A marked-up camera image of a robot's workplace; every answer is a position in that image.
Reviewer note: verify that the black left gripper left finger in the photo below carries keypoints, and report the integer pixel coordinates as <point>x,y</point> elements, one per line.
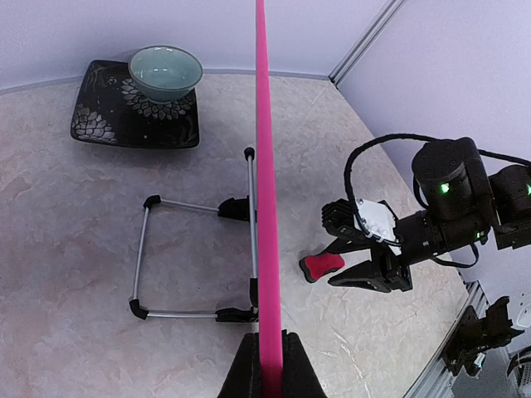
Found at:
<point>244,377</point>

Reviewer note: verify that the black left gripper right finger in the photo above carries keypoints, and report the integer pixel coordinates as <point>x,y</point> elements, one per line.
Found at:
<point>298,377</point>

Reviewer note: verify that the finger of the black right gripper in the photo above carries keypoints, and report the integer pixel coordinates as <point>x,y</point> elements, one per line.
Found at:
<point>341,246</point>
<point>365,275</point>

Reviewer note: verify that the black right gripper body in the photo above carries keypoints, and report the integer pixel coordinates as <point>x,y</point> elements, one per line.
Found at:
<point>388,273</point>

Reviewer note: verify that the pink framed whiteboard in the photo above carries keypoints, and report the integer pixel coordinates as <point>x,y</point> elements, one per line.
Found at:
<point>270,332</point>

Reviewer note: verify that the red black whiteboard eraser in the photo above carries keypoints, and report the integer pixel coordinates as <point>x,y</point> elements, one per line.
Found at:
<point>314,267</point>

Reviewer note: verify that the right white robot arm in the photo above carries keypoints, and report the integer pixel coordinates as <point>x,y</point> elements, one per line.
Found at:
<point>465,192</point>

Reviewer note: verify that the teal ceramic bowl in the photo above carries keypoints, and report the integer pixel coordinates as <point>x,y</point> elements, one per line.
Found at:
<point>164,74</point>

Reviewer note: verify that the black floral square plate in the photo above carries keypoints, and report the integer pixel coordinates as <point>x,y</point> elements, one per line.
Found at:
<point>110,110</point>

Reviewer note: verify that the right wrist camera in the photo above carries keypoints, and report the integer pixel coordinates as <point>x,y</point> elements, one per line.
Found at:
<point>374,221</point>

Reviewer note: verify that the wire whiteboard easel stand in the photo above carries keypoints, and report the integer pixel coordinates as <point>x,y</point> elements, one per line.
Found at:
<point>215,265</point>

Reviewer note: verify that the front aluminium rail base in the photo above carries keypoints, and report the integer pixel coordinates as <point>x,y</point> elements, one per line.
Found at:
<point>480,327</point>

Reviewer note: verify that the right aluminium frame post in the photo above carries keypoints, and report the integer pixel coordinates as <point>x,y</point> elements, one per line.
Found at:
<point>370,34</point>

